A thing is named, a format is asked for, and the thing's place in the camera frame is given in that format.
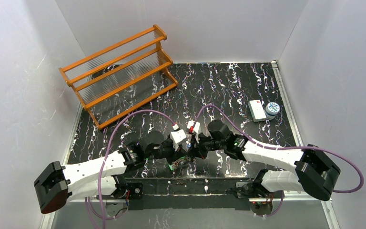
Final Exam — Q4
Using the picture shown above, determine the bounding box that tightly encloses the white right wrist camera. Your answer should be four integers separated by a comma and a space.
187, 120, 200, 143

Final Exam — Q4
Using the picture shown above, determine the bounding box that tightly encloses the white green small box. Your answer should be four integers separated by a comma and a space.
248, 100, 266, 122

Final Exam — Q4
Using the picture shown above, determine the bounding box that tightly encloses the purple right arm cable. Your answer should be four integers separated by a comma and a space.
194, 104, 364, 219

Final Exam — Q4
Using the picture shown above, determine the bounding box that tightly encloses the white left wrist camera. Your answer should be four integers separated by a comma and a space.
170, 123, 187, 152

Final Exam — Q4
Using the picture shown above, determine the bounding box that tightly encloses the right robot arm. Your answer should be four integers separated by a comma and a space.
187, 120, 341, 201

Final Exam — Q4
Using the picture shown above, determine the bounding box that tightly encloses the blue white round tin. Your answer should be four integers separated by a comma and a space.
264, 102, 281, 120

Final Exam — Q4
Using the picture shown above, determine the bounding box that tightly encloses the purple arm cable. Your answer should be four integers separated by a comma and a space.
84, 109, 181, 229
194, 104, 364, 219

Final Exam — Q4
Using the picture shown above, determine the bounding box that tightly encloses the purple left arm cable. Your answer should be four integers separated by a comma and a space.
84, 109, 181, 229

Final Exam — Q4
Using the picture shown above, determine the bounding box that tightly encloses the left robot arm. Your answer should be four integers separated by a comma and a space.
33, 130, 187, 214

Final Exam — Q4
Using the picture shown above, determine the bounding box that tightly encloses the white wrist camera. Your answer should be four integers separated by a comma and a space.
170, 123, 187, 152
187, 120, 200, 143

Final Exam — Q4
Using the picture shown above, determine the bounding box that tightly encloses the orange wooden shelf rack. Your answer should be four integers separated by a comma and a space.
59, 24, 179, 130

